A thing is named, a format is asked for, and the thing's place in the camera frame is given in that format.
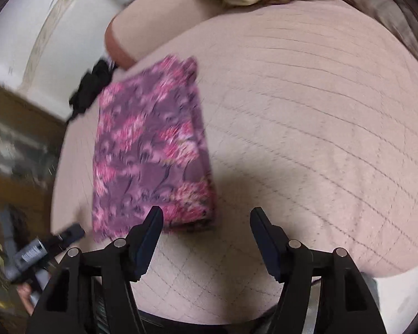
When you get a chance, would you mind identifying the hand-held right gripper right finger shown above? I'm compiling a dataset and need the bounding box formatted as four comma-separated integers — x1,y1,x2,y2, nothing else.
250,207,388,334

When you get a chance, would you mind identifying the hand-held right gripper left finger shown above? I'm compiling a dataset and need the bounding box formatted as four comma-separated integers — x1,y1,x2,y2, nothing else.
27,206,164,334

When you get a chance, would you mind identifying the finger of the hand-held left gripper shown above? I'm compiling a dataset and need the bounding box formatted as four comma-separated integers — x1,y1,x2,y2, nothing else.
56,224,86,245

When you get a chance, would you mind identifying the purple pink floral garment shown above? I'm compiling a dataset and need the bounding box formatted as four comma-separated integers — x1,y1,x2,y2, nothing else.
91,55,217,244

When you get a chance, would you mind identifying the black clothes pile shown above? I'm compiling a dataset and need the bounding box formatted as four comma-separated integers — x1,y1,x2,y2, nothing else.
68,59,118,121

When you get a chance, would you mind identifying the person's left hand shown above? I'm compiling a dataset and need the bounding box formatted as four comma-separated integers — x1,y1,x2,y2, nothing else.
16,281,40,316

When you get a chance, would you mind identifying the dark wooden cabinet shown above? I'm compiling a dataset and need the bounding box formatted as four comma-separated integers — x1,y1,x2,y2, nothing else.
0,77,69,321

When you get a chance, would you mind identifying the pink quilted bed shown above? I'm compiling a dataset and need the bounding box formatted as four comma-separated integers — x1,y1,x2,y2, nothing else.
50,0,418,325

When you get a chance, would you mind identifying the pink and brown bolster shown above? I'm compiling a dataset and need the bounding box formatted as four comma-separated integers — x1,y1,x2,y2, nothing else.
104,0,238,71

